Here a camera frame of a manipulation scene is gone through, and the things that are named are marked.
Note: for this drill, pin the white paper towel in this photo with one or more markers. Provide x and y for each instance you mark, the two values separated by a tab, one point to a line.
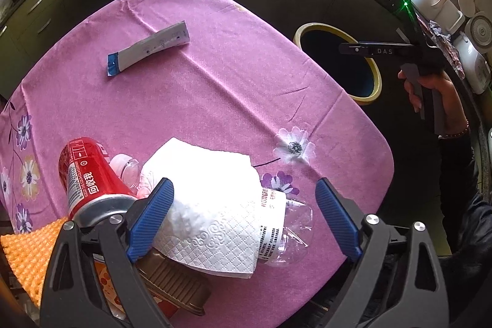
207	197

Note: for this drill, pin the brown ridged paper bowl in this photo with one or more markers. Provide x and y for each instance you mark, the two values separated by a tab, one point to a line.
173	282

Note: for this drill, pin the green drawer cabinet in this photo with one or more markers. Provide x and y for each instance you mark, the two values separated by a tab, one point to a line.
42	9

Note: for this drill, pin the pink floral tablecloth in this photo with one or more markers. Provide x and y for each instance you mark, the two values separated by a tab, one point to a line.
230	82

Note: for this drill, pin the yellow rimmed trash bin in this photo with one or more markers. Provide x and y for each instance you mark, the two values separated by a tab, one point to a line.
330	74

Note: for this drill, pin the red soda can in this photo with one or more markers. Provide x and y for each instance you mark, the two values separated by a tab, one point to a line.
88	174

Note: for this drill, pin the white plastic jug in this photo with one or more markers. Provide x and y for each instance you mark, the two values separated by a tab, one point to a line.
438	5

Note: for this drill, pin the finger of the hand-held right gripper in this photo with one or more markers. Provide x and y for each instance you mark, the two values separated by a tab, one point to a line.
353	48

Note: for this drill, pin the orange printed paper cup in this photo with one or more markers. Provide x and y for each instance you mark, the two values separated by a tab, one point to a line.
107	282

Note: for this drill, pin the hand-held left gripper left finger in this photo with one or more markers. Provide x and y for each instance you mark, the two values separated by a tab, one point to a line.
152	224

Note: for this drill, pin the orange foam mat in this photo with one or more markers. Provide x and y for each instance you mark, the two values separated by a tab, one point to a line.
27	255

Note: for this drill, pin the white blue flattened tube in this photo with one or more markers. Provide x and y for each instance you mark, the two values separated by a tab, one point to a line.
150	45

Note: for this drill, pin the white rice cooker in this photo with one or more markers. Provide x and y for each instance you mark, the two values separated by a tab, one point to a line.
478	51

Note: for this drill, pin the person's right hand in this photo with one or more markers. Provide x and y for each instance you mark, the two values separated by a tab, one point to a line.
442	91

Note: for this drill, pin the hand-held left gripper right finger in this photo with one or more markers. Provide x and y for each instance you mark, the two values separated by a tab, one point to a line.
338	220

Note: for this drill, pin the crumpled plastic bag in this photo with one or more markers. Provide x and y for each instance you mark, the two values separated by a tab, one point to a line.
444	47

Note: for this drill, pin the clear plastic bottle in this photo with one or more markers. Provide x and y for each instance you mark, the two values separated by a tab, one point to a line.
292	232

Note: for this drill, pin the person's right forearm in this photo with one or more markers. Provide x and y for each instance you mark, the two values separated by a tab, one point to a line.
461	189

